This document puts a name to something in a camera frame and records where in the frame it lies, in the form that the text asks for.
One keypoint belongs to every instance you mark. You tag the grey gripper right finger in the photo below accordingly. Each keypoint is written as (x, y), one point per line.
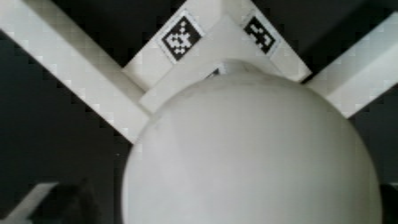
(390, 203)

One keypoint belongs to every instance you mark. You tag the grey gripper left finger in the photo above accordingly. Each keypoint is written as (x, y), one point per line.
(58, 203)

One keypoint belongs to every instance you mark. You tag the white lamp bulb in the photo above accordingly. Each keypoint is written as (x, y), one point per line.
(250, 157)

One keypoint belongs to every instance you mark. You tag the white lamp base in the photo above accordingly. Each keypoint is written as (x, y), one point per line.
(218, 39)

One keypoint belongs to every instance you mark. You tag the white U-shaped fence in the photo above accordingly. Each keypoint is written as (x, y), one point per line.
(72, 66)

